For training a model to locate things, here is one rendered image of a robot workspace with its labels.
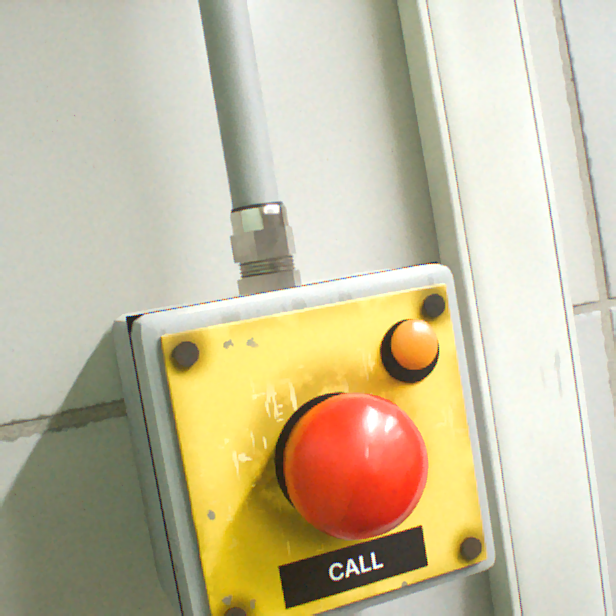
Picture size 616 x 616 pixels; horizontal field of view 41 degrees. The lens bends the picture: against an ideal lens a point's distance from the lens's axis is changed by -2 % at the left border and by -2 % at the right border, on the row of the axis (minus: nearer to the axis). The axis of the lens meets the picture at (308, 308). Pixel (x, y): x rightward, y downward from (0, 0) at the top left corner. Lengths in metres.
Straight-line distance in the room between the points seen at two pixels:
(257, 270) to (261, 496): 0.07
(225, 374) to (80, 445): 0.09
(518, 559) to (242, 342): 0.16
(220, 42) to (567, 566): 0.24
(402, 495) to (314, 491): 0.02
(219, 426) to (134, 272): 0.09
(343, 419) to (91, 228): 0.12
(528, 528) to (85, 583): 0.17
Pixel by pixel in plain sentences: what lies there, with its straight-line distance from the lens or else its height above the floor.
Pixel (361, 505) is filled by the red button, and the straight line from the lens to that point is 0.22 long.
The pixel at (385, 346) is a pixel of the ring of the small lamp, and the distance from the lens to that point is 0.25.
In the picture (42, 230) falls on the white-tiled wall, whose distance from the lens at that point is 0.30.
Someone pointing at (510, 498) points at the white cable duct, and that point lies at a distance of 0.34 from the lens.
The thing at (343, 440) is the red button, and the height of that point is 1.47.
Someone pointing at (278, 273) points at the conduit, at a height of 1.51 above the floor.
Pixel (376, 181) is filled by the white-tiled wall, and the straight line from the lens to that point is 0.33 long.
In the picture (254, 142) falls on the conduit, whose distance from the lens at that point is 0.27.
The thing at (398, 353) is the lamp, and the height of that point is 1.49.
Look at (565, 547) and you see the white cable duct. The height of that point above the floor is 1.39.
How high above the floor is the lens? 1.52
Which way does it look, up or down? 3 degrees down
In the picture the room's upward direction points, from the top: 10 degrees counter-clockwise
